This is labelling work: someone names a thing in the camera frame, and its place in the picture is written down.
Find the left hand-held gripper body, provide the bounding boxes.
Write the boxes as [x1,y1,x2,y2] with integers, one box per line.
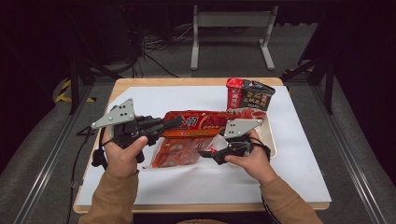
[91,97,158,163]

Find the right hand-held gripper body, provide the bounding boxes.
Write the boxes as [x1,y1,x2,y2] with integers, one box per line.
[214,119,272,166]

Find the red meat print packet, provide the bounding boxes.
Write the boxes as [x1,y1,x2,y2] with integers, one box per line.
[226,106,268,121]

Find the large orange sauce packet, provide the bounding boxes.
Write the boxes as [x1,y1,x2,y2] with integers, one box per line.
[150,136,216,169]

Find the red hotpot base packet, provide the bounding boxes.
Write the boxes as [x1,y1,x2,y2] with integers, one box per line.
[161,110,237,139]

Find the cream plastic bin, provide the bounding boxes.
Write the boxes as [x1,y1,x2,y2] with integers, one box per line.
[261,118,278,160]

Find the black and red seasoning packet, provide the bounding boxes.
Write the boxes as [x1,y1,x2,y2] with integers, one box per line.
[226,77,276,112]

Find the person's right hand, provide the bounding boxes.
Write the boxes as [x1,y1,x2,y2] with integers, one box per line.
[223,129,278,186]

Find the person's left hand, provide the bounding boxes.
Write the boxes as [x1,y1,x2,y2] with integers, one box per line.
[102,132,149,179]

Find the black metal stand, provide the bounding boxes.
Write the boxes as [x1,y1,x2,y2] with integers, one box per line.
[281,55,335,116]
[68,55,124,116]

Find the grey metal stand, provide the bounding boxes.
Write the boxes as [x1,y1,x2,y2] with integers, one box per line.
[190,5,279,71]

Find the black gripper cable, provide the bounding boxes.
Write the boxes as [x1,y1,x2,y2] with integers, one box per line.
[261,194,276,224]
[66,125,108,224]

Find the bundle of black floor cables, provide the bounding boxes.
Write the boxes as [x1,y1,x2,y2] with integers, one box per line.
[124,6,194,78]

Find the aluminium floor rail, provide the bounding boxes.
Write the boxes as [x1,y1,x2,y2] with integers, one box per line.
[311,83,387,224]
[12,83,94,224]

